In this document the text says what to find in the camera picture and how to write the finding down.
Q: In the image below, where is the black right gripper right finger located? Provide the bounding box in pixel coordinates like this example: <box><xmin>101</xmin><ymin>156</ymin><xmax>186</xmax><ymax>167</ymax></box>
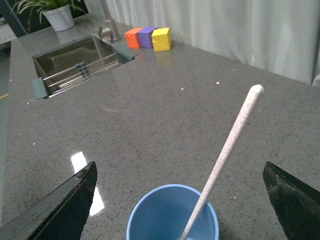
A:
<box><xmin>262</xmin><ymin>161</ymin><xmax>320</xmax><ymax>240</ymax></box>

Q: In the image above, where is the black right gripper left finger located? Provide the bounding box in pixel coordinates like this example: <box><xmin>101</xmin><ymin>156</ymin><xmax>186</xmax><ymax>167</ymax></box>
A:
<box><xmin>0</xmin><ymin>161</ymin><xmax>98</xmax><ymax>240</ymax></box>

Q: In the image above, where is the pink speckled chopstick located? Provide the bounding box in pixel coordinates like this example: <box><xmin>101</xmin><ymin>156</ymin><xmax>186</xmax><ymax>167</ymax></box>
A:
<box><xmin>180</xmin><ymin>84</ymin><xmax>264</xmax><ymax>240</ymax></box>

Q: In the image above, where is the light blue cup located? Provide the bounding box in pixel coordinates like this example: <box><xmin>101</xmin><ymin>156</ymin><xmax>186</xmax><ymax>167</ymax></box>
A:
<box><xmin>126</xmin><ymin>184</ymin><xmax>220</xmax><ymax>240</ymax></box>

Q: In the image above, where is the green steel sink rack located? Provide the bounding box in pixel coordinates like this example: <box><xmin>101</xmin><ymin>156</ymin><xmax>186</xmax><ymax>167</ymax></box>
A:
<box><xmin>31</xmin><ymin>44</ymin><xmax>139</xmax><ymax>101</ymax></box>

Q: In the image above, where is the steel sink basin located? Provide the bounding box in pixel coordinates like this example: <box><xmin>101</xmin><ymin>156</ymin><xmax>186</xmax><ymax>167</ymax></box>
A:
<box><xmin>32</xmin><ymin>33</ymin><xmax>123</xmax><ymax>98</ymax></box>

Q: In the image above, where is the white curtain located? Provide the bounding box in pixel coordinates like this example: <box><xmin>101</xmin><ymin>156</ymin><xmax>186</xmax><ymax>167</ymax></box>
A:
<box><xmin>107</xmin><ymin>0</ymin><xmax>320</xmax><ymax>87</ymax></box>

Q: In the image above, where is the orange foam cube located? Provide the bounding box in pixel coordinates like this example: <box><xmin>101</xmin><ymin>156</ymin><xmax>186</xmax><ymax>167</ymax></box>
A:
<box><xmin>124</xmin><ymin>27</ymin><xmax>143</xmax><ymax>49</ymax></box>

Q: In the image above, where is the steel faucet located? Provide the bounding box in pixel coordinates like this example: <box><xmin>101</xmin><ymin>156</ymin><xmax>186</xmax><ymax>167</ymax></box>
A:
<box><xmin>97</xmin><ymin>0</ymin><xmax>121</xmax><ymax>42</ymax></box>

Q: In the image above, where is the potted plant white pot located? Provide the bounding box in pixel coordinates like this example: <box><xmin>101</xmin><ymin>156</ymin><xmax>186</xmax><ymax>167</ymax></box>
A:
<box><xmin>11</xmin><ymin>0</ymin><xmax>88</xmax><ymax>33</ymax></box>

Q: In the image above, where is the purple foam cube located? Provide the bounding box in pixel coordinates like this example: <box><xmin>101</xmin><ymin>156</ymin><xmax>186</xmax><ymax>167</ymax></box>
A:
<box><xmin>137</xmin><ymin>26</ymin><xmax>158</xmax><ymax>49</ymax></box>

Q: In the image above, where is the yellow foam cube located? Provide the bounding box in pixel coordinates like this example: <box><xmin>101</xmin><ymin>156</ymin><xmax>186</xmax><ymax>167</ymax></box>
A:
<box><xmin>151</xmin><ymin>27</ymin><xmax>172</xmax><ymax>52</ymax></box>

